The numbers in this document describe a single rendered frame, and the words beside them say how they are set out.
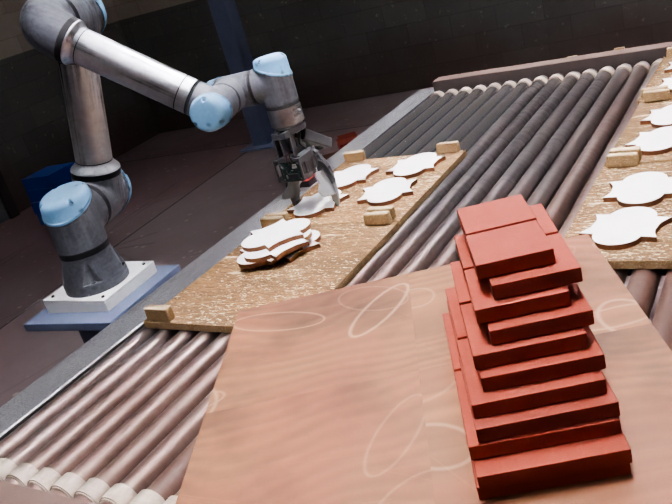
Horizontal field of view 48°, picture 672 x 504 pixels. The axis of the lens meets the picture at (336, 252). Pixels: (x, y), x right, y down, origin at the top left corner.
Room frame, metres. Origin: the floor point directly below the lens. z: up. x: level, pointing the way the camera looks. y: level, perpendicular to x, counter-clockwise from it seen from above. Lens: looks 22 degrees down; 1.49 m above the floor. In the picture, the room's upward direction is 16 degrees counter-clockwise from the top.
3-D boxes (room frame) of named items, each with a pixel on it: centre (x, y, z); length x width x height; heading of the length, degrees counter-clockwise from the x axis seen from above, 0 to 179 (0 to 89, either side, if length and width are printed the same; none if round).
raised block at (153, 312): (1.27, 0.34, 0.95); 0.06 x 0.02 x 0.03; 54
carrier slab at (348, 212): (1.69, -0.12, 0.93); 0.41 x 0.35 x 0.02; 145
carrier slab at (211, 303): (1.35, 0.12, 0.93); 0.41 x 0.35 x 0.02; 144
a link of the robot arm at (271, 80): (1.64, 0.03, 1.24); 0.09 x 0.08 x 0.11; 73
